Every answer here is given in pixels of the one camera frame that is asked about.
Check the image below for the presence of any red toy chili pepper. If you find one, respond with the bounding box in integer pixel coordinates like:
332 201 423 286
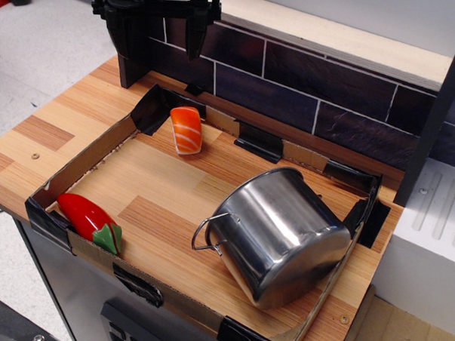
57 193 122 256

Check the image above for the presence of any black oven control panel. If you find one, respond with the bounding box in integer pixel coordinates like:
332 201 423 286
98 300 177 341

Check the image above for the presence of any dark grey vertical post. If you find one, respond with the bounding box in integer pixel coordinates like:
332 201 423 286
393 54 455 207

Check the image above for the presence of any white toy sink counter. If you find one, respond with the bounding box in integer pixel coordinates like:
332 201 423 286
372 159 455 335

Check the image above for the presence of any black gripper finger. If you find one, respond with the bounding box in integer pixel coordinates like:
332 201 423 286
104 6 147 60
185 6 209 61

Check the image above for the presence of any toy salmon sushi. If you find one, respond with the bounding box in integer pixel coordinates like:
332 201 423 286
171 106 202 155

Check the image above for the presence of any stainless steel metal pot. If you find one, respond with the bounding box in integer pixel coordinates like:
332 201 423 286
195 167 352 310

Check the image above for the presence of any dark tiled backsplash panel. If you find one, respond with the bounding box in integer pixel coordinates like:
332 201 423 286
125 17 437 170

